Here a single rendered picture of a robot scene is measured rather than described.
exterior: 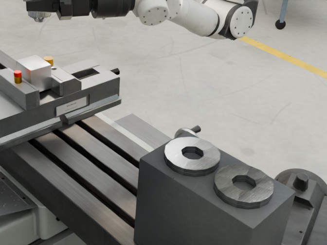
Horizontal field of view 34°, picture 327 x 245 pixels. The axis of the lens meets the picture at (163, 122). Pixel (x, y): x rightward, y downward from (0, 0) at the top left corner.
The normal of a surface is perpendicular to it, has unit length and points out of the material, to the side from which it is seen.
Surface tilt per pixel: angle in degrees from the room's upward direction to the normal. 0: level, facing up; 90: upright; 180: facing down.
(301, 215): 0
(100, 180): 0
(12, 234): 90
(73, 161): 0
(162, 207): 90
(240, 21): 83
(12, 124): 90
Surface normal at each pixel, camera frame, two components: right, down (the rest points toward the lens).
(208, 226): -0.66, 0.36
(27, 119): 0.69, 0.44
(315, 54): 0.08, -0.83
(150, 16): 0.27, 0.86
